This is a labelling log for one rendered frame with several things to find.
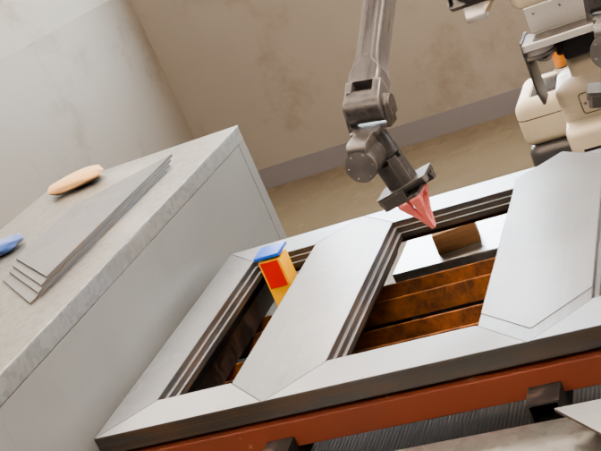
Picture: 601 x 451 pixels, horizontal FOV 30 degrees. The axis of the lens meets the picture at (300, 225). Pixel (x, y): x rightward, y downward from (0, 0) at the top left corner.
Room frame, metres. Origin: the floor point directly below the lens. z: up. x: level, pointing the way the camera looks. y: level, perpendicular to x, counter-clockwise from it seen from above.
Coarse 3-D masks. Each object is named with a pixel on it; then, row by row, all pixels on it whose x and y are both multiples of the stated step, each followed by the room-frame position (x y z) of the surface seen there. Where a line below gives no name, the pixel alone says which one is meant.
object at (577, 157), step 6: (564, 156) 2.16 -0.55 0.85; (570, 156) 2.15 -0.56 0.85; (576, 156) 2.13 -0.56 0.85; (582, 156) 2.12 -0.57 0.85; (588, 156) 2.10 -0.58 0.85; (594, 156) 2.09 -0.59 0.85; (546, 162) 2.17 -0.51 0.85; (552, 162) 2.16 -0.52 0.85; (558, 162) 2.14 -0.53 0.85; (564, 162) 2.12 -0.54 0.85; (570, 162) 2.11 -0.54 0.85; (534, 168) 2.16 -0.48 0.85; (540, 168) 2.15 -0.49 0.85; (546, 168) 2.13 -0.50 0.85; (552, 168) 2.12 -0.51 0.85; (528, 174) 2.14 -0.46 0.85
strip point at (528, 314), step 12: (588, 288) 1.56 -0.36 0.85; (540, 300) 1.59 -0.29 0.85; (552, 300) 1.57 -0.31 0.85; (564, 300) 1.55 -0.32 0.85; (492, 312) 1.62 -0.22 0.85; (504, 312) 1.60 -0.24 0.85; (516, 312) 1.58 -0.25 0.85; (528, 312) 1.56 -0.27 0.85; (540, 312) 1.55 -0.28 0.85; (552, 312) 1.53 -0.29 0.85; (516, 324) 1.55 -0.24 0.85; (528, 324) 1.53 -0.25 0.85
